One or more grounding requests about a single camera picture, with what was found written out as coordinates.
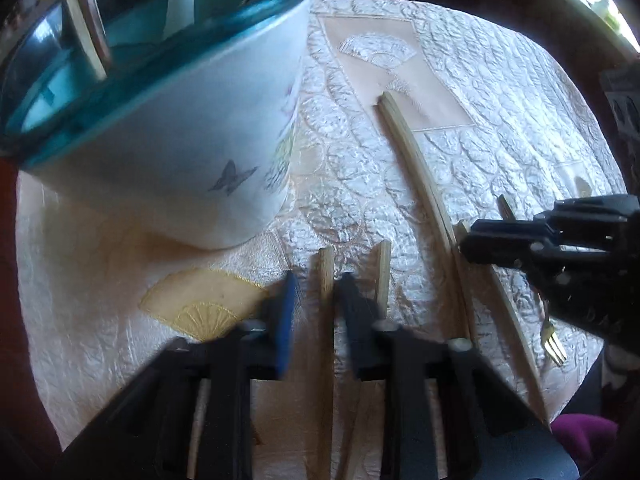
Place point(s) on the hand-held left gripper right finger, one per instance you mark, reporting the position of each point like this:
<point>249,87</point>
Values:
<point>357,320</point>

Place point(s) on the gold metal fork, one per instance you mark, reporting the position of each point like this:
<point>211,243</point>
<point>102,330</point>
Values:
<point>552,345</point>

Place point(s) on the purple cloth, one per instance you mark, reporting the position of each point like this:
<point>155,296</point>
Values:
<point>585,432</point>

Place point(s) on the white teal-rimmed utensil holder cup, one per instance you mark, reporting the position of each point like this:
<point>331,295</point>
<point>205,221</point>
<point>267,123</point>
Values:
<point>175,135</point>

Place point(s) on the cream embroidered tablecloth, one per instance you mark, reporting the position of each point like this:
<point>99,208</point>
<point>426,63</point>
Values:
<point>350,185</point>

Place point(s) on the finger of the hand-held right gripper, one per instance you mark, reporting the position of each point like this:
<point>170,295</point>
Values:
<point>510,229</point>
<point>495,255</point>

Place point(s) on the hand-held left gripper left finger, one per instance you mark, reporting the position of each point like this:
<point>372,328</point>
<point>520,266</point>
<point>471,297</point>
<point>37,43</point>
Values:
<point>287,320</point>

